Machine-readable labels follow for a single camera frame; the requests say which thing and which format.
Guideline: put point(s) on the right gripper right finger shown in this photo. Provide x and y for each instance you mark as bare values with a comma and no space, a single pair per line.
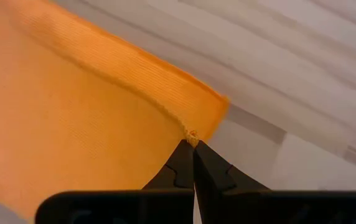
259,208

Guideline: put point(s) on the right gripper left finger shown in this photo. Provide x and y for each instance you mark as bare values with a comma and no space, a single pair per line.
119,208

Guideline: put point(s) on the orange microfiber towel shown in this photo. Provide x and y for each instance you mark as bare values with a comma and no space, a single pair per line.
72,109

